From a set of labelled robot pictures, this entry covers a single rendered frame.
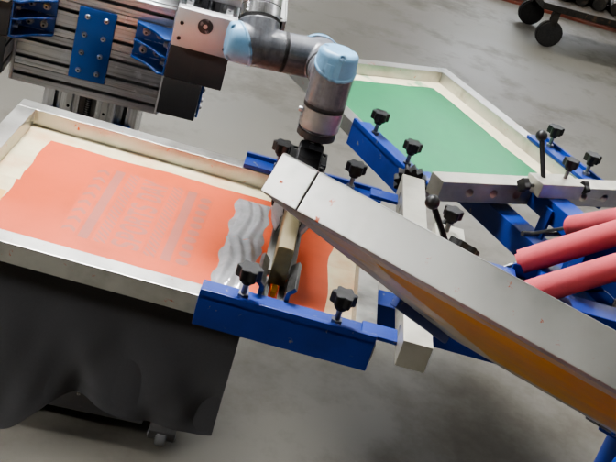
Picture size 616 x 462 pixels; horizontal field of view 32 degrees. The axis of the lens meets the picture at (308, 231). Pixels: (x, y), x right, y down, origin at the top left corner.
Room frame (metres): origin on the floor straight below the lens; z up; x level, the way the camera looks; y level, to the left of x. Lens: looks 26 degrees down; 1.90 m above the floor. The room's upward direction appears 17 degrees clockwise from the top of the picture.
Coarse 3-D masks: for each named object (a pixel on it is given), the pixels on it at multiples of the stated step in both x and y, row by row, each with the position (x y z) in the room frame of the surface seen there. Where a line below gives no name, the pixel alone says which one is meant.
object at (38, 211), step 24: (24, 192) 1.73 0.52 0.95; (48, 192) 1.76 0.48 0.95; (0, 216) 1.63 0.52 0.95; (24, 216) 1.65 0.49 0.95; (48, 216) 1.68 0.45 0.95; (48, 240) 1.60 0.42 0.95; (72, 240) 1.62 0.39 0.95; (216, 240) 1.78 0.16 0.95; (144, 264) 1.61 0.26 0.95; (168, 264) 1.64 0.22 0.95; (192, 264) 1.66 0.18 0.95; (216, 264) 1.69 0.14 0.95; (312, 264) 1.80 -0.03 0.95; (312, 288) 1.71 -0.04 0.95
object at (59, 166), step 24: (48, 144) 1.96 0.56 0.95; (48, 168) 1.86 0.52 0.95; (72, 168) 1.89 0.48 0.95; (96, 168) 1.92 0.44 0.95; (120, 168) 1.95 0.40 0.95; (144, 168) 1.99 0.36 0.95; (72, 192) 1.79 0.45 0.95; (216, 192) 1.98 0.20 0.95; (216, 216) 1.87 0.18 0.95; (264, 240) 1.83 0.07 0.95; (312, 240) 1.89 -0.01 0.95
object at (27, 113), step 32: (0, 128) 1.89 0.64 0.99; (64, 128) 2.04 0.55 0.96; (96, 128) 2.04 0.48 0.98; (128, 128) 2.08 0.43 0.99; (0, 160) 1.83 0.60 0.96; (192, 160) 2.05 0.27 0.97; (224, 160) 2.06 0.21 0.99; (0, 256) 1.49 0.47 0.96; (32, 256) 1.50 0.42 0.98; (64, 256) 1.51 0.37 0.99; (96, 256) 1.53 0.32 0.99; (128, 288) 1.50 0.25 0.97; (160, 288) 1.51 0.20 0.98; (192, 288) 1.53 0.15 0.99
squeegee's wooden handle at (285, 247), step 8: (288, 216) 1.75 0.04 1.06; (280, 224) 1.84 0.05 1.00; (288, 224) 1.72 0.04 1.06; (296, 224) 1.73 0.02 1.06; (280, 232) 1.69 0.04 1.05; (288, 232) 1.69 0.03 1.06; (296, 232) 1.70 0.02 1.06; (280, 240) 1.65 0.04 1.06; (288, 240) 1.66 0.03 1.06; (280, 248) 1.63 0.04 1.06; (288, 248) 1.63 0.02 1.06; (280, 256) 1.63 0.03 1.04; (288, 256) 1.63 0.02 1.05; (272, 264) 1.63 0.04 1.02; (280, 264) 1.63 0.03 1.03; (288, 264) 1.63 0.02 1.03; (272, 272) 1.63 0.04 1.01; (280, 272) 1.63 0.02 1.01; (272, 280) 1.63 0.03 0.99; (280, 280) 1.63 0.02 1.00
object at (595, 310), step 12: (600, 252) 2.09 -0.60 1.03; (612, 252) 2.11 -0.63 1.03; (516, 264) 1.88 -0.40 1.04; (564, 264) 2.11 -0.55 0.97; (576, 264) 2.08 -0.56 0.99; (516, 276) 1.88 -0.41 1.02; (528, 276) 1.88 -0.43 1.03; (600, 288) 2.12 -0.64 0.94; (612, 288) 2.05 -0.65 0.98; (564, 300) 1.77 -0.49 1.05; (576, 300) 1.85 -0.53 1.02; (588, 300) 1.87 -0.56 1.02; (588, 312) 1.82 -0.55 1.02; (600, 312) 1.83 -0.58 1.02; (612, 312) 1.85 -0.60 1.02; (612, 324) 1.81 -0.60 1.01
